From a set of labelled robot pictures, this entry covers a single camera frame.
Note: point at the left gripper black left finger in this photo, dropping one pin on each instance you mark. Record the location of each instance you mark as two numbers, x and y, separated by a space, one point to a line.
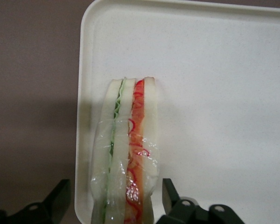
49 210

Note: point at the triangle sandwich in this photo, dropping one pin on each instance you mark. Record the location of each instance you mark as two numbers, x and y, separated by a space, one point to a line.
121 140

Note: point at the cream plastic tray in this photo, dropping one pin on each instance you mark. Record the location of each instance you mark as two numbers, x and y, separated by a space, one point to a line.
212 93

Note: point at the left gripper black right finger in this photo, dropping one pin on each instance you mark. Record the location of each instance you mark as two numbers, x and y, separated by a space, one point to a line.
177 210

